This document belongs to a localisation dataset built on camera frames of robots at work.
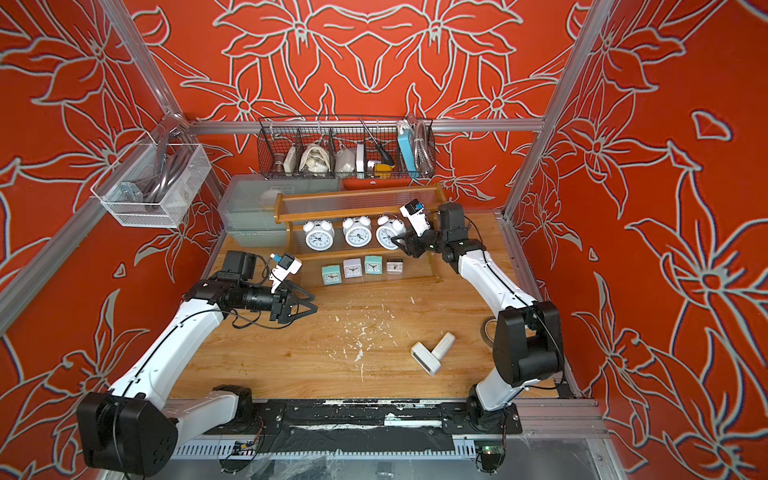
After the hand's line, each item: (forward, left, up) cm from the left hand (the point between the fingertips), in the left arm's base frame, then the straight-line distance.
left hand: (312, 302), depth 71 cm
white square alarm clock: (+21, -6, -14) cm, 25 cm away
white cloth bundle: (+42, +6, +12) cm, 44 cm away
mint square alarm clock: (+18, 0, -15) cm, 24 cm away
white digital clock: (-6, -29, -16) cm, 34 cm away
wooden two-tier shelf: (+33, +14, -1) cm, 36 cm away
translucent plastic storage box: (+35, +29, 0) cm, 46 cm away
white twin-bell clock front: (+22, +3, 0) cm, 22 cm away
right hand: (+22, -19, +2) cm, 29 cm away
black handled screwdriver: (+49, -14, +11) cm, 53 cm away
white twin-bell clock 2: (+22, -18, +4) cm, 28 cm away
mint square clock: (+23, -13, -15) cm, 31 cm away
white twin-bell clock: (+24, -8, 0) cm, 25 cm away
